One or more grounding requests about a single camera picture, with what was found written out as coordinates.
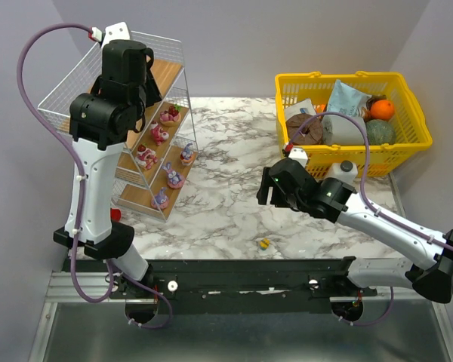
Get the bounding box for yellow minion toy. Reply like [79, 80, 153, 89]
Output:
[259, 238, 270, 250]

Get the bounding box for pink strawberry donut toy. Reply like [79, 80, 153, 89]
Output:
[159, 105, 182, 127]

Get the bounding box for pink strawberry figure toy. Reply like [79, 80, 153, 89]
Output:
[149, 121, 169, 146]

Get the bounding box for purple figure orange donut toy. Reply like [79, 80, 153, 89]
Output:
[180, 143, 195, 166]

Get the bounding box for red strawberry cake toy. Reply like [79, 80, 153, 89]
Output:
[135, 144, 159, 170]

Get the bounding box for purple bunny pink donut toy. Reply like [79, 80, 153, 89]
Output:
[151, 187, 169, 210]

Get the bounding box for yellow plastic basket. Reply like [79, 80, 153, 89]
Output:
[275, 71, 433, 178]

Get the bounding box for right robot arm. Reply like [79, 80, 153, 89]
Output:
[257, 158, 453, 304]

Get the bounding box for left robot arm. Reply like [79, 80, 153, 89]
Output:
[53, 40, 153, 287]

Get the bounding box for white bottle grey cap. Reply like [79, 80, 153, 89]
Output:
[325, 161, 359, 186]

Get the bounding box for brown chocolate donut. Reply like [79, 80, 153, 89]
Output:
[285, 113, 323, 146]

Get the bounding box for white paper roll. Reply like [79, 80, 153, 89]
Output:
[322, 115, 365, 146]

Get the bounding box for white tissue packet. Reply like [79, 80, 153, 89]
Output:
[284, 98, 316, 121]

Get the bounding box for light blue snack bag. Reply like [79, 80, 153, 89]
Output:
[326, 79, 371, 117]

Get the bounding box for green melon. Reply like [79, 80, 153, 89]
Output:
[366, 119, 396, 146]

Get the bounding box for orange fruit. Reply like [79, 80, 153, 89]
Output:
[370, 100, 396, 121]

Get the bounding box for red bell pepper toy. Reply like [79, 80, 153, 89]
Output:
[110, 208, 122, 222]

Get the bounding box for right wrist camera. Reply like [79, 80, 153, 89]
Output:
[282, 144, 309, 167]

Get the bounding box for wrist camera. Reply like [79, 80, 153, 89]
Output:
[282, 144, 309, 167]
[88, 22, 131, 48]

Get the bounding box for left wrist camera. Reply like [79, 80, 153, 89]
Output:
[88, 22, 131, 48]

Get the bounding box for black mounting rail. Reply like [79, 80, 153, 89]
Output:
[63, 259, 416, 316]

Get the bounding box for white wire wooden shelf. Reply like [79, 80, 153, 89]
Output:
[38, 31, 198, 221]

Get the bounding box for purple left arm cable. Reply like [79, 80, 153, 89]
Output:
[16, 23, 173, 330]

